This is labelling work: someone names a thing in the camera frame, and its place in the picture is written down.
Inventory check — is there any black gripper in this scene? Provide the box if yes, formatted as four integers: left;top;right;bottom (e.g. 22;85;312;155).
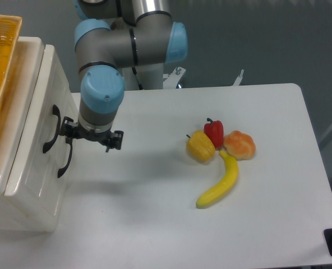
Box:
59;117;124;153

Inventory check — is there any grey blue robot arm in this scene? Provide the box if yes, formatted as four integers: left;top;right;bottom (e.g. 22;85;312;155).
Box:
60;1;188;150

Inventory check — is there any white drawer cabinet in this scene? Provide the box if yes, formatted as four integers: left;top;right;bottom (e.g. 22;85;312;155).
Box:
0;36;80;233

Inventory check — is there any yellow bell pepper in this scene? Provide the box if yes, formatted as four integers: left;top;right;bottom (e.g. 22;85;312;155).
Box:
186;129;215;162

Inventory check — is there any red bell pepper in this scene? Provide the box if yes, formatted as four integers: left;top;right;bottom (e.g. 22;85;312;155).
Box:
204;118;224;149

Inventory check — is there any yellow banana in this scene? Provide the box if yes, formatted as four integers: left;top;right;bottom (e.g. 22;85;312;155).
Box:
196;151;239;209

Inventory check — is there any orange bread roll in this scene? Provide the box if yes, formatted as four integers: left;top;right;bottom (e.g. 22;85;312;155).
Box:
223;130;256;160

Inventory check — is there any black lower drawer handle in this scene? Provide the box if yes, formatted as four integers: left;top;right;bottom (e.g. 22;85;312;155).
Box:
57;144;73;178

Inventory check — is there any black drawer handle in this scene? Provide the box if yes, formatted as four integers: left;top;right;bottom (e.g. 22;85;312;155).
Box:
57;144;73;178
42;104;61;154

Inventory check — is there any black top drawer handle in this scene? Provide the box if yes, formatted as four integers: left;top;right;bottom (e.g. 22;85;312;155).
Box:
42;104;61;154

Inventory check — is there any white bracket behind table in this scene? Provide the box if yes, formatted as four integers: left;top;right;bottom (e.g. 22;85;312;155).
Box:
233;69;245;86

